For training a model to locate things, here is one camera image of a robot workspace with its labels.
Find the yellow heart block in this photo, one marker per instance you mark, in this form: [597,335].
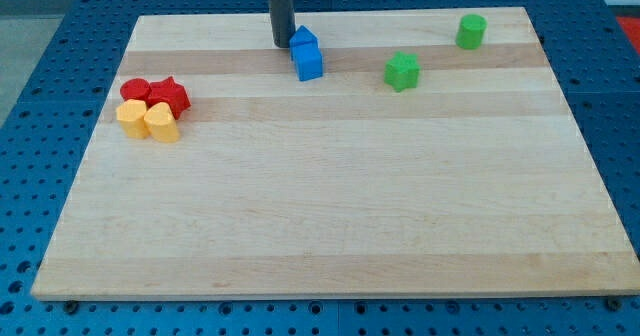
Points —
[161,123]

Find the blue pentagon house block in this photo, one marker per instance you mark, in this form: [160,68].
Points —
[302,36]

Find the green star block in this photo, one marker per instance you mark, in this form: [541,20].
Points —
[402,71]

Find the yellow hexagon block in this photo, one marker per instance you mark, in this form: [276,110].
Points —
[130,116]

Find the blue cube block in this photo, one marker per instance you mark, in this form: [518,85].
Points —
[308,61]

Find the green cylinder block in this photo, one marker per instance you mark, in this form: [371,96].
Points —
[471,30]

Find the red star block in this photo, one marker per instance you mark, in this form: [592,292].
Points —
[169,92]

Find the red cylinder block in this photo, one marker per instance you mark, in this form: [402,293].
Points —
[135,89]

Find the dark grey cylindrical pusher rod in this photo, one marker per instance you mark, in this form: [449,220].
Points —
[282,18]

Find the light wooden board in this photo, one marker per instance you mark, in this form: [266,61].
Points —
[476,183]

